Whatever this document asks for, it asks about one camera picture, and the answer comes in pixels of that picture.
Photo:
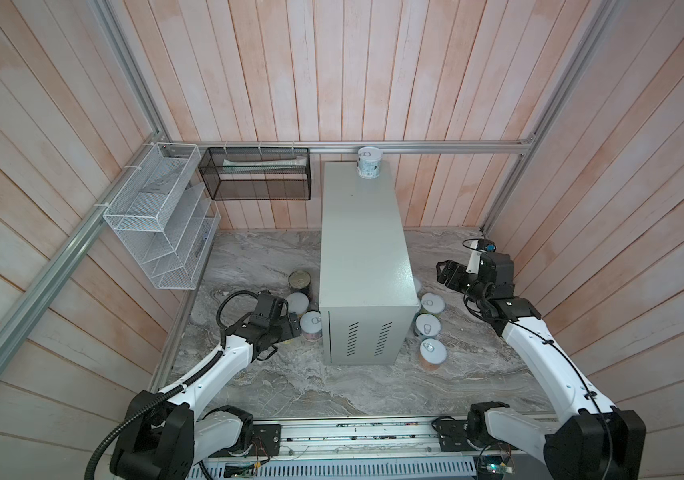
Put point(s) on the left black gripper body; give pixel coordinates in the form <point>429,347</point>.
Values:
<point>281,330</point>

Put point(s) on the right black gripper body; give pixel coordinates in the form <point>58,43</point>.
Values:
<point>476,292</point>

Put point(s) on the pink can pull-tab lid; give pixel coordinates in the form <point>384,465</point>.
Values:
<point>312,326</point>

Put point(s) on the green white can pull-tab lid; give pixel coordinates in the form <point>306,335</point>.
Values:
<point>369,162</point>

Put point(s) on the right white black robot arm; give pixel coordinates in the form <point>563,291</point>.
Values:
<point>592,438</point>

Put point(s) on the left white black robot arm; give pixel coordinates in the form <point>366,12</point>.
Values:
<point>167,433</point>

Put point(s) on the grey metal cabinet counter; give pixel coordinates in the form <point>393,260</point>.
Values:
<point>367,295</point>

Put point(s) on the tall can white plastic lid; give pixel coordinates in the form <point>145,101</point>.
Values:
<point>298,303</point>

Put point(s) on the dark can with brown lid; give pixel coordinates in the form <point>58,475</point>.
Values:
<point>301,281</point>

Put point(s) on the orange can pull-tab lid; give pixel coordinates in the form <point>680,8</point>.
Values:
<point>432,354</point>

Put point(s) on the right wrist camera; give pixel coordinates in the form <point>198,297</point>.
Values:
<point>477,246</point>

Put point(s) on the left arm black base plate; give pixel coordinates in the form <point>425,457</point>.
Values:
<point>263,440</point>

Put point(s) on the white wire mesh shelf rack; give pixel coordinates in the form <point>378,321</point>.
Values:
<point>165,220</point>

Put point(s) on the black wire mesh basket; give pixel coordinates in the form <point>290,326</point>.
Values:
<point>257,173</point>

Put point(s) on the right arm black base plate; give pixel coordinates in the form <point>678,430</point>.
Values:
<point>452,435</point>

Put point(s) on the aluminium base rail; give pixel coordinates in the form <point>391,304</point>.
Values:
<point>390,439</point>

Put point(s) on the horizontal aluminium frame bar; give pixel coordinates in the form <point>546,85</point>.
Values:
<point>391,147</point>

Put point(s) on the left aluminium frame bar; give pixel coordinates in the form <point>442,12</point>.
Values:
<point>28,310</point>

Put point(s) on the right aluminium frame post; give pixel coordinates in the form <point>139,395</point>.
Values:
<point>601,16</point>

